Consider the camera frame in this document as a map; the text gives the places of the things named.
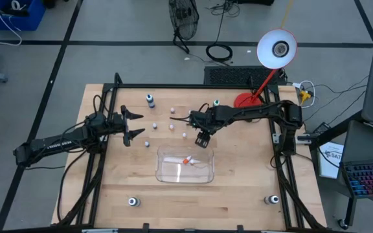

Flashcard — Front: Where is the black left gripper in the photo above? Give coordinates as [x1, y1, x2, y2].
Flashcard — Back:
[106, 104, 146, 148]

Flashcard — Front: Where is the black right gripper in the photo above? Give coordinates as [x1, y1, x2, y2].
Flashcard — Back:
[195, 105, 224, 149]

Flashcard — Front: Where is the large blue food coloring bottle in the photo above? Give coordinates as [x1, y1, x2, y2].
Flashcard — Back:
[145, 93, 156, 109]

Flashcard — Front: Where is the large dark food coloring bottle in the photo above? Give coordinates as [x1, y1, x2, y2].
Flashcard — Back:
[263, 194, 280, 206]

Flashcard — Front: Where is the clear plastic container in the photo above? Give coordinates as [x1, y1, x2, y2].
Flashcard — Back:
[155, 145, 215, 184]

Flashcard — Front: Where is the red desk lamp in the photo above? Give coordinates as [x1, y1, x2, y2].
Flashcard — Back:
[233, 28, 298, 109]

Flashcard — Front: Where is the black perforated panel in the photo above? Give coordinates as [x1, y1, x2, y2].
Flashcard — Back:
[203, 65, 288, 87]

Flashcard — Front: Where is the yellow plug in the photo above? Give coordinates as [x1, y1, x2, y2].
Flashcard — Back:
[299, 90, 313, 105]

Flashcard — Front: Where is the black floor fan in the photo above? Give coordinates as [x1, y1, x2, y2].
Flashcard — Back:
[168, 0, 200, 55]

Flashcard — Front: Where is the black power adapter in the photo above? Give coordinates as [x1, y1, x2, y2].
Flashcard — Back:
[312, 121, 332, 134]

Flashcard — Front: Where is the white printed box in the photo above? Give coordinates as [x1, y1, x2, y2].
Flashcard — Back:
[317, 141, 345, 179]

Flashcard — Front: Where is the blue plastic bin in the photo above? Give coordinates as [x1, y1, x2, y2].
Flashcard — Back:
[0, 0, 47, 32]

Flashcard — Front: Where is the black caster leg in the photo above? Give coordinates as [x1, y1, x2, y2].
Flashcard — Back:
[337, 194, 359, 230]

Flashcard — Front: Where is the computer keyboard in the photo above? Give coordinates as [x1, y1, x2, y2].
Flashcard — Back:
[341, 119, 373, 199]

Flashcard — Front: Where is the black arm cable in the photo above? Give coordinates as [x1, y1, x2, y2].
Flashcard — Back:
[56, 148, 90, 224]

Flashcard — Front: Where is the coiled black cable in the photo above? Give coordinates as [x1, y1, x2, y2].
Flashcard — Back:
[205, 43, 234, 63]

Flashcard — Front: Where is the white plug cable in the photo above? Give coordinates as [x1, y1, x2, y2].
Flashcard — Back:
[291, 80, 316, 109]

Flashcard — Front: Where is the black cable tangle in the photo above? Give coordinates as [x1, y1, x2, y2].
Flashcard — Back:
[209, 0, 241, 17]

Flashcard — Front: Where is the white floor cable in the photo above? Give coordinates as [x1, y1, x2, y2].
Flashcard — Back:
[0, 0, 23, 47]

